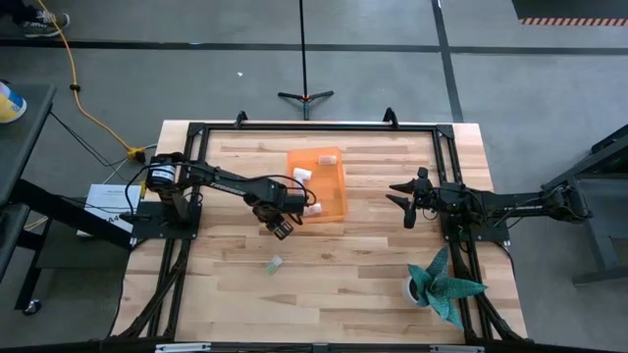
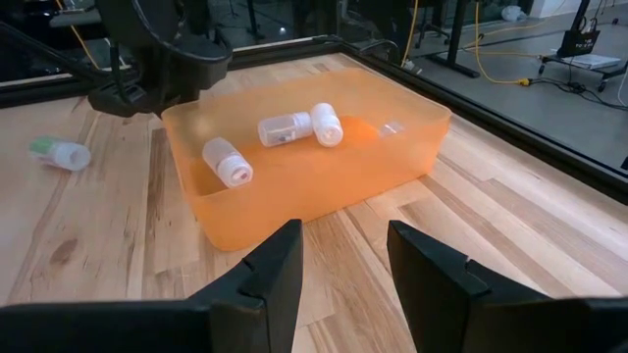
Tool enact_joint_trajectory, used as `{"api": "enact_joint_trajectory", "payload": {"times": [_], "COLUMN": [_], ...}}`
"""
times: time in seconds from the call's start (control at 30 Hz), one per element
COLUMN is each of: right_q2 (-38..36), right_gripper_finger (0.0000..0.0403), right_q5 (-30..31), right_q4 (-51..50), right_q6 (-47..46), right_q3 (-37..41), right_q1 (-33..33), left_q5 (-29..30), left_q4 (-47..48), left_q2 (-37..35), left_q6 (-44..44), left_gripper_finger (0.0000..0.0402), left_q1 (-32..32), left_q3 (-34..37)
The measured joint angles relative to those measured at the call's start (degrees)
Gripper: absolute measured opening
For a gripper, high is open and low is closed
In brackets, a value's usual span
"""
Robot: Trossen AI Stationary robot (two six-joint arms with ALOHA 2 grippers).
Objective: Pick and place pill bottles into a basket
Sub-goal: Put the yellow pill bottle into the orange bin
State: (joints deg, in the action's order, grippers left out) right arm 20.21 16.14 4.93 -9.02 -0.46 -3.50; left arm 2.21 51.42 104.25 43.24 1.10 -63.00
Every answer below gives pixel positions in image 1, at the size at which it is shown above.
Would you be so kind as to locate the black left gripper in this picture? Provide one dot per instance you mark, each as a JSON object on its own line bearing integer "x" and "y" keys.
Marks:
{"x": 272, "y": 201}

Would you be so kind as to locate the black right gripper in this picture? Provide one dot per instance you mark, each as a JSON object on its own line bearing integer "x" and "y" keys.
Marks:
{"x": 426, "y": 196}

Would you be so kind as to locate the white pill bottle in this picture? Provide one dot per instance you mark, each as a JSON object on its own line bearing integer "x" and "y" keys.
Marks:
{"x": 302, "y": 174}
{"x": 314, "y": 210}

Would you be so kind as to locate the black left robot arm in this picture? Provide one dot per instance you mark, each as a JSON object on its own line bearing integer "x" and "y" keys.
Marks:
{"x": 221, "y": 179}

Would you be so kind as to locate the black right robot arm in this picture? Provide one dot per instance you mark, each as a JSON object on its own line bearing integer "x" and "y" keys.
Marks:
{"x": 515, "y": 206}

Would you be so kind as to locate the orange translucent plastic basket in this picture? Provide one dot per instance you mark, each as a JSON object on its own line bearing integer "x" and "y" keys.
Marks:
{"x": 324, "y": 191}

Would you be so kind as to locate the clear pill bottle green label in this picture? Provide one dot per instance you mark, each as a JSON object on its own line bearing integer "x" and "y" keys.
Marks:
{"x": 275, "y": 265}

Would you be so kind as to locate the white plant pot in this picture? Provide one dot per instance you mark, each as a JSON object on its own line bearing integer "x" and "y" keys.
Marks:
{"x": 408, "y": 290}

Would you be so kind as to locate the teal artificial succulent plant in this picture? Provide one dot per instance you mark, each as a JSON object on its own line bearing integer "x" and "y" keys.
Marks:
{"x": 441, "y": 289}

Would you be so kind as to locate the black tripod stand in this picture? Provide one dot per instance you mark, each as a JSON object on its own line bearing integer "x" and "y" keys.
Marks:
{"x": 304, "y": 95}

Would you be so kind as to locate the white paper box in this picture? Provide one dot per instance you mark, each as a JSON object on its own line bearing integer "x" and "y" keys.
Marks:
{"x": 110, "y": 201}

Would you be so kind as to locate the dark metal stand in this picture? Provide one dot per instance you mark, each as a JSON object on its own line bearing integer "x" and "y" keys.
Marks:
{"x": 603, "y": 162}

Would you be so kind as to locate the dark grey side table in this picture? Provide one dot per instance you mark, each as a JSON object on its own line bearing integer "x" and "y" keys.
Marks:
{"x": 19, "y": 147}

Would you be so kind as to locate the yellow blue white container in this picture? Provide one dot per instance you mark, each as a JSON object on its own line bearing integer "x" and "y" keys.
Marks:
{"x": 10, "y": 105}

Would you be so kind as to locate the person's shoe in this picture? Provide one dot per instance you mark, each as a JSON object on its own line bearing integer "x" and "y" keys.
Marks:
{"x": 46, "y": 24}

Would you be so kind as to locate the person's leg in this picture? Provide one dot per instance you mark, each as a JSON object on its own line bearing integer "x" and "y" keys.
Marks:
{"x": 12, "y": 9}

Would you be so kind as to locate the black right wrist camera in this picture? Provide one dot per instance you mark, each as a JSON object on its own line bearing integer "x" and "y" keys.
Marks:
{"x": 410, "y": 218}

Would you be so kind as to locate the black aluminium table frame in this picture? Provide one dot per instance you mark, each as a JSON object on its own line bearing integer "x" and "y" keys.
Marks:
{"x": 319, "y": 128}

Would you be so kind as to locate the silver metal bracket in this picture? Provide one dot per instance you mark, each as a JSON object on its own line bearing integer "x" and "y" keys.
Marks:
{"x": 456, "y": 349}
{"x": 182, "y": 348}

